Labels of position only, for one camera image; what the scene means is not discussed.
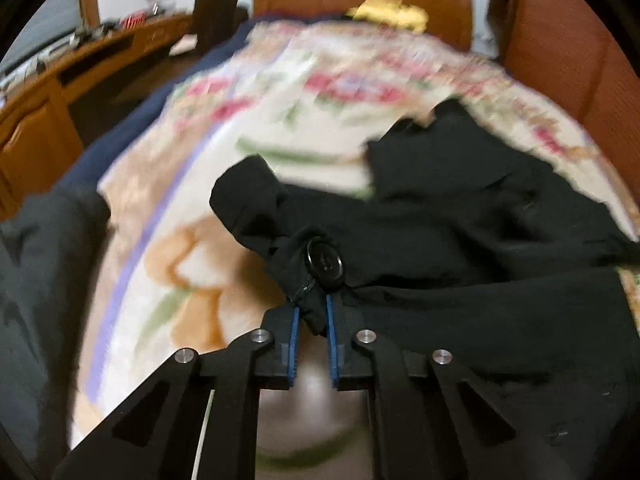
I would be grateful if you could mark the red basket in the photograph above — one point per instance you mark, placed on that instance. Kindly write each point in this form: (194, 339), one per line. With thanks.
(133, 20)

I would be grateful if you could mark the floral bed blanket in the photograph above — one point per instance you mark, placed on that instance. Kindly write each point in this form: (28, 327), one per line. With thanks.
(307, 98)

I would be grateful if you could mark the wooden desk cabinet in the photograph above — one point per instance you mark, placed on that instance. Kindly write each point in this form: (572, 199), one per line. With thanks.
(39, 139)

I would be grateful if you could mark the dark grey folded garment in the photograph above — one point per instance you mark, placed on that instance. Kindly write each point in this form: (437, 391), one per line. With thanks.
(48, 250)

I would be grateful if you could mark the yellow plush toy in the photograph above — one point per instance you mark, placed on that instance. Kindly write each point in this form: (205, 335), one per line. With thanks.
(393, 13)

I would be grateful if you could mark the black double-breasted coat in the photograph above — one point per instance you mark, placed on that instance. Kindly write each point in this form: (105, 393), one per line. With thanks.
(477, 248)

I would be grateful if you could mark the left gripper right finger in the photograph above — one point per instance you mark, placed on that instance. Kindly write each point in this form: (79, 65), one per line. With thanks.
(430, 416)

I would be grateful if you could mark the navy blue bed sheet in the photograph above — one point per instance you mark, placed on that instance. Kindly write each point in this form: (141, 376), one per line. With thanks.
(99, 156)

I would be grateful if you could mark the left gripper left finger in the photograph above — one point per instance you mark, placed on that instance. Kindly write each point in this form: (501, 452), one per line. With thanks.
(196, 416)

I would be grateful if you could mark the wooden louvered wardrobe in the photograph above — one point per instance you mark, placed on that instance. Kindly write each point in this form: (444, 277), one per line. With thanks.
(562, 49)

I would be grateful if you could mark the dark wooden chair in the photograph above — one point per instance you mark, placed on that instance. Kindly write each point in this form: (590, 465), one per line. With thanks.
(215, 21)

